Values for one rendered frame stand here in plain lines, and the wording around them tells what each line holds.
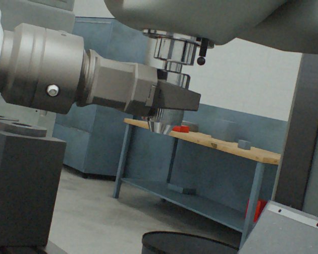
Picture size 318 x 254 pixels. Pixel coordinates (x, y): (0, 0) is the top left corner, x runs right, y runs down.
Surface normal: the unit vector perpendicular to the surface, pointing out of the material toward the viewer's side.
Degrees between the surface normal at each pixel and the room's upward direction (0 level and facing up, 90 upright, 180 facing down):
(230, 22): 128
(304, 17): 99
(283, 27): 135
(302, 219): 63
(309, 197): 90
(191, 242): 87
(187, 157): 90
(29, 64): 87
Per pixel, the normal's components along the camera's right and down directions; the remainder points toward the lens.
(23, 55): 0.32, -0.14
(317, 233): -0.63, -0.55
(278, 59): -0.81, -0.13
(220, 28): 0.40, 0.72
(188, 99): 0.28, 0.11
